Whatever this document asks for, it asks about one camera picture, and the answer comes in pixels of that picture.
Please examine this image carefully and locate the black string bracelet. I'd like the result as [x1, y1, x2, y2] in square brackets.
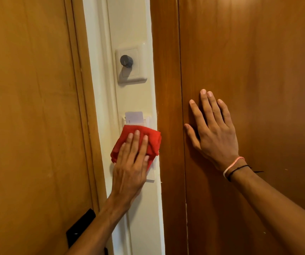
[227, 164, 265, 182]

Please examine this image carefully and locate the pink white bracelet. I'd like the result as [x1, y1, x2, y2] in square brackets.
[222, 156, 245, 179]

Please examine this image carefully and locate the brown wooden door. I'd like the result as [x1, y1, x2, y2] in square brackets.
[0, 0, 108, 255]

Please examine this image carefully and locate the black door handle plate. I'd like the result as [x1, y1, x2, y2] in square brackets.
[66, 208, 109, 255]

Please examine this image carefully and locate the red cloth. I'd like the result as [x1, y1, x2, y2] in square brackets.
[110, 124, 162, 172]

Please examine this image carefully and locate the white key card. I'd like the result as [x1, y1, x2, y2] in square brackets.
[124, 111, 145, 125]

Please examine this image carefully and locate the white key card holder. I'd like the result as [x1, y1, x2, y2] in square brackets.
[121, 113, 156, 182]

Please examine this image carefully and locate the person's left hand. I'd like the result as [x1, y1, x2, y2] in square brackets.
[109, 130, 150, 211]

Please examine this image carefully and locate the person's right hand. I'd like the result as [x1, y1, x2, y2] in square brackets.
[183, 89, 245, 174]

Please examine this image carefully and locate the white dimmer switch with knob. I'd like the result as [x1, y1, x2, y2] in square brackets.
[115, 42, 148, 85]

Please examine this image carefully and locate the person's left forearm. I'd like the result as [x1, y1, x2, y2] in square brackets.
[64, 195, 132, 255]

